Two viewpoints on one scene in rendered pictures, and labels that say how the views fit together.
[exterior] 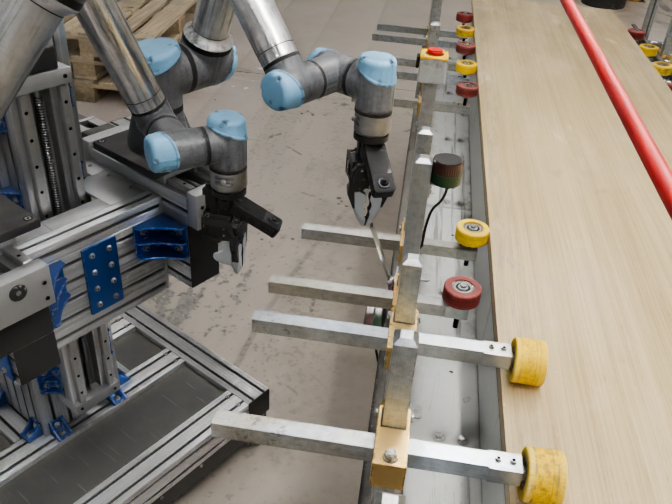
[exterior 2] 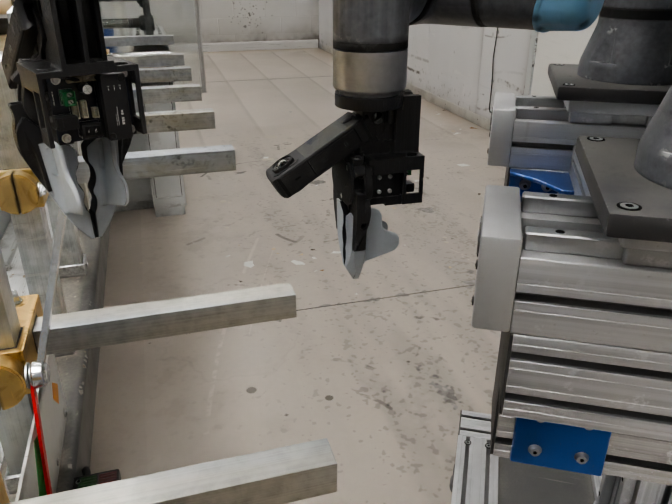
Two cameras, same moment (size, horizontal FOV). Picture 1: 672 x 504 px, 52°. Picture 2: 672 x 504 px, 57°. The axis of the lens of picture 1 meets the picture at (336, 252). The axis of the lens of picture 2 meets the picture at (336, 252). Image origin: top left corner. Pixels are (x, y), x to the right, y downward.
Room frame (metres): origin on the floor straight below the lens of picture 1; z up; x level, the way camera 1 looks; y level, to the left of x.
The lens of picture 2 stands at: (1.83, -0.05, 1.20)
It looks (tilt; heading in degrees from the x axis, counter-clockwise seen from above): 25 degrees down; 158
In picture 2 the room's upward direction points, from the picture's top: straight up
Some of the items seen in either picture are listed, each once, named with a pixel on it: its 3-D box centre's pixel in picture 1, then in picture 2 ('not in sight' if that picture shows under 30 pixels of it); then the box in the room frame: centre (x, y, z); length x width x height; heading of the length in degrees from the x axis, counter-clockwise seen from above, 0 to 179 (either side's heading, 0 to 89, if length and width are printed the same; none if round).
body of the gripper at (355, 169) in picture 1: (367, 157); (71, 59); (1.30, -0.05, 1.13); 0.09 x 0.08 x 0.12; 14
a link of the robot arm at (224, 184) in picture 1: (228, 178); (368, 71); (1.23, 0.23, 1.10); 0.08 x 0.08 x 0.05
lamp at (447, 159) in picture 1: (440, 206); not in sight; (1.23, -0.20, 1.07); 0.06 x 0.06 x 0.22; 84
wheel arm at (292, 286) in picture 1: (367, 297); (93, 330); (1.21, -0.08, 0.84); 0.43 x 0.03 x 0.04; 84
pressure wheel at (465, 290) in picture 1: (459, 306); not in sight; (1.19, -0.27, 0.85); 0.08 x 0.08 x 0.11
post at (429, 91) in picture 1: (419, 158); not in sight; (1.75, -0.21, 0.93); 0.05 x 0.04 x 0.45; 174
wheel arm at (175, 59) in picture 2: not in sight; (115, 62); (-0.04, 0.06, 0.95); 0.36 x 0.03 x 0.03; 84
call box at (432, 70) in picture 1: (432, 68); not in sight; (1.74, -0.21, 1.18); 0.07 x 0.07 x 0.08; 84
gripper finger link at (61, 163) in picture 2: (371, 202); (73, 195); (1.30, -0.07, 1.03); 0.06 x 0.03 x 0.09; 14
